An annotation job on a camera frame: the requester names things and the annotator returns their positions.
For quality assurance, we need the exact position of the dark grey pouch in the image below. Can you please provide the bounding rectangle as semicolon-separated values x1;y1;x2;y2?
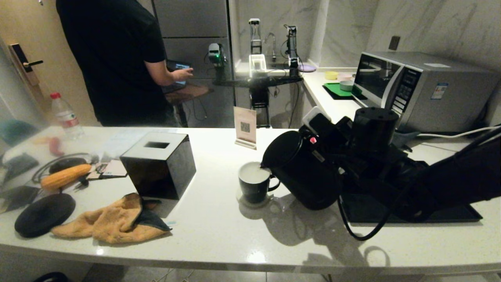
0;153;40;183

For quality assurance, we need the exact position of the brown stool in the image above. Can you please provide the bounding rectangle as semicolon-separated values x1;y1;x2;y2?
166;84;210;104

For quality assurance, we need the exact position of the grey tall cabinet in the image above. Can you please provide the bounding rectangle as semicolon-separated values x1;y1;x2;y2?
153;0;234;128

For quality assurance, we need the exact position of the black electric kettle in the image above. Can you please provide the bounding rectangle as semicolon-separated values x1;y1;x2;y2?
261;130;347;210

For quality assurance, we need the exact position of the white power cable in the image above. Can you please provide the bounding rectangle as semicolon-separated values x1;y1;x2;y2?
417;125;501;138

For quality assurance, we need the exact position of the red toy chili pepper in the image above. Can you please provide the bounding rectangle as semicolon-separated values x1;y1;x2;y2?
49;137;66;157

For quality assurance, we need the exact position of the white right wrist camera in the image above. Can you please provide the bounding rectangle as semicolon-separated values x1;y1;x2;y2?
301;106;327;134

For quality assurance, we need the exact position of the green-lit camera device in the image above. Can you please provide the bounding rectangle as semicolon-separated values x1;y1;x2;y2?
207;43;227;84

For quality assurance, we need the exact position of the QR code sign stand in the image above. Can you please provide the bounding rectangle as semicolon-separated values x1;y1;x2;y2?
233;107;257;150

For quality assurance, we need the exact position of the teal round object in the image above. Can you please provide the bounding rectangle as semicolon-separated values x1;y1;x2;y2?
0;119;38;147

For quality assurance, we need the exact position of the black oval device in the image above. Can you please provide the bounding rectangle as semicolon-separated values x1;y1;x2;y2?
50;158;88;175

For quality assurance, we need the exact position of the green tray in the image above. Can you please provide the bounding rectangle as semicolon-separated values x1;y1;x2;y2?
322;82;362;101

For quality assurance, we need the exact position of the black flat panel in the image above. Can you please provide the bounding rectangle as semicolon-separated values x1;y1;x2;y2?
0;186;41;214

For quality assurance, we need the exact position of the silver microwave oven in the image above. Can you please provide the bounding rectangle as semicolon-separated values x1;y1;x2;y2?
354;52;499;134

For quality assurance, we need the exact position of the clear blender jug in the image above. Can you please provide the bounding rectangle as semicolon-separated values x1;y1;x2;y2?
249;18;262;54

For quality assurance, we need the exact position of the black glossy tissue box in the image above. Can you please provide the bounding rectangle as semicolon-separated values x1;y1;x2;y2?
120;132;197;201

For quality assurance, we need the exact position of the black rectangular serving tray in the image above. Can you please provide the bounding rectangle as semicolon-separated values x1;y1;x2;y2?
339;192;483;223

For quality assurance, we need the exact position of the black door lock handle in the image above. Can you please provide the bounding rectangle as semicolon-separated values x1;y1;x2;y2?
9;44;44;87

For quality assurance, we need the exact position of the grey folded cloth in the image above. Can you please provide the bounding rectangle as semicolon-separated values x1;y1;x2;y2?
393;131;419;149

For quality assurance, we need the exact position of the black cord with plug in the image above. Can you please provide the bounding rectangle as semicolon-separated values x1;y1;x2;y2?
32;153;96;188

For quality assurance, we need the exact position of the person in black shirt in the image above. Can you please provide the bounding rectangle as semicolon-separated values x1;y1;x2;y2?
56;0;194;127

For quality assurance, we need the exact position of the orange microfiber cloth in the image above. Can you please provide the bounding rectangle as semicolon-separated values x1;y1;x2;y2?
51;193;173;244

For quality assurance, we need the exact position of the black ring-shaped part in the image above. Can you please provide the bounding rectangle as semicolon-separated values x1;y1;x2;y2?
33;272;69;282

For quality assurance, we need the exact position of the black round pedestal table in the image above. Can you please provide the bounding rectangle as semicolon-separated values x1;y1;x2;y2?
213;75;304;129

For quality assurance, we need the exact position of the tan wooden door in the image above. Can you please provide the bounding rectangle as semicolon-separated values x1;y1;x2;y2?
0;0;100;128

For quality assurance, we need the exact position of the black mug white inside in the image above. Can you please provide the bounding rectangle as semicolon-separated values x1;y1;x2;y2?
238;162;281;204

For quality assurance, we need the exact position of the chrome sink faucet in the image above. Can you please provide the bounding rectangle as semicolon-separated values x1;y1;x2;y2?
264;32;277;62

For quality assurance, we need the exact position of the black round kettle base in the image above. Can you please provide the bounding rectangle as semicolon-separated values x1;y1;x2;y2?
15;193;77;239

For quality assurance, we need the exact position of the plastic bottle red cap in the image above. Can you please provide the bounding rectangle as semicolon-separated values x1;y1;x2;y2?
50;93;85;140

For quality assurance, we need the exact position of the yellow toy corn cob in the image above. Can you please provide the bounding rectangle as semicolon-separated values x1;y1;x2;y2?
41;164;93;191

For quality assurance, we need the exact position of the white rack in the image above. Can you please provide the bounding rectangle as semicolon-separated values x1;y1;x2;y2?
249;54;267;78

